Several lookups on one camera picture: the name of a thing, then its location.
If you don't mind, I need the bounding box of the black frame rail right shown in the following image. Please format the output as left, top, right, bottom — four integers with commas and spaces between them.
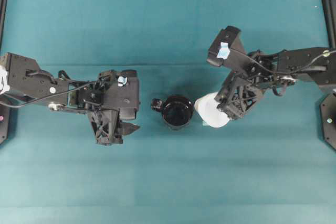
322, 0, 335, 48

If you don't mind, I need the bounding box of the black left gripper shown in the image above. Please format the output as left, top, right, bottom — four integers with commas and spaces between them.
88, 110, 140, 146

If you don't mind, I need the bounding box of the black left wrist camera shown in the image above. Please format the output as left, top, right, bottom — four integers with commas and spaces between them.
98, 69, 140, 120

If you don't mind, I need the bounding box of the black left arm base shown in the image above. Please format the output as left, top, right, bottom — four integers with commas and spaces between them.
0, 104, 12, 145

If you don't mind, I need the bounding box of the black frame rail left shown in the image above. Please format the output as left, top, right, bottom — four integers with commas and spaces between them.
0, 0, 7, 45

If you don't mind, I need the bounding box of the black cup holder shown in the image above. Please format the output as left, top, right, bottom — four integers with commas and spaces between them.
151, 94, 194, 130

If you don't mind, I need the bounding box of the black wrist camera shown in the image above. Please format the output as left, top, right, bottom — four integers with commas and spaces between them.
98, 69, 140, 120
206, 26, 250, 72

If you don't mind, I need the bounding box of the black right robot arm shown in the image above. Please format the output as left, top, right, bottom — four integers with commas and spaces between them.
215, 47, 335, 120

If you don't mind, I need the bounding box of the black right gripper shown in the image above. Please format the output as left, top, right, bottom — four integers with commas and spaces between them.
215, 73, 263, 120

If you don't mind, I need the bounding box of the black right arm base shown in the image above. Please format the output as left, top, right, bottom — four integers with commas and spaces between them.
320, 93, 336, 150

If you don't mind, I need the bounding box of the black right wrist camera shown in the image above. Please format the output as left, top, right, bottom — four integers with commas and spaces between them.
206, 26, 250, 72

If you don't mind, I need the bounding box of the black frame rail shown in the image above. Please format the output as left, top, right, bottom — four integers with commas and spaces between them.
0, 0, 7, 45
322, 0, 335, 48

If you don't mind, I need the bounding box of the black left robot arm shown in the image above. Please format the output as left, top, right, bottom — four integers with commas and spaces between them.
1, 52, 140, 146

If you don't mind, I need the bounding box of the white paper cup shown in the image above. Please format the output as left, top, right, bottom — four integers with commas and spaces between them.
194, 92, 230, 128

